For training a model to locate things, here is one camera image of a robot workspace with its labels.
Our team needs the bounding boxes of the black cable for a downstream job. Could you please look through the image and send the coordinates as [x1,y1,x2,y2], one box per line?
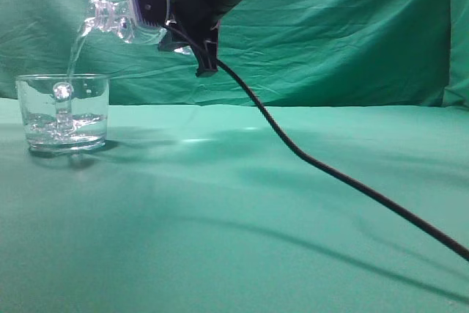
[166,21,469,262]

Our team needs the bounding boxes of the green backdrop cloth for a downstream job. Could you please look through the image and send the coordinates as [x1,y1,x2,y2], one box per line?
[1,0,468,107]

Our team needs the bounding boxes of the clear plastic water bottle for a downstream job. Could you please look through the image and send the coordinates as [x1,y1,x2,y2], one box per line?
[83,0,193,56]

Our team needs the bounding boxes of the clear glass mug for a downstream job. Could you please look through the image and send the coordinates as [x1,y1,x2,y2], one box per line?
[15,74,109,153]

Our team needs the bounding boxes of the green table cloth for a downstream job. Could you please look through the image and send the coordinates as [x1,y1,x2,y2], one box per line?
[1,99,468,312]

